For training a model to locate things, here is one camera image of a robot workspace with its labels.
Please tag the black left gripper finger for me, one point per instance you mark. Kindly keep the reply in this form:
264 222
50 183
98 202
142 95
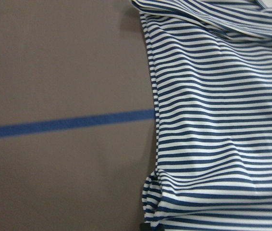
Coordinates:
144 227

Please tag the blue white striped polo shirt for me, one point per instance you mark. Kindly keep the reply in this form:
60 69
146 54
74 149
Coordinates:
210 64

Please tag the brown paper table cover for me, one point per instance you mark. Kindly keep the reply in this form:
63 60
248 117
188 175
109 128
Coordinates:
77 131

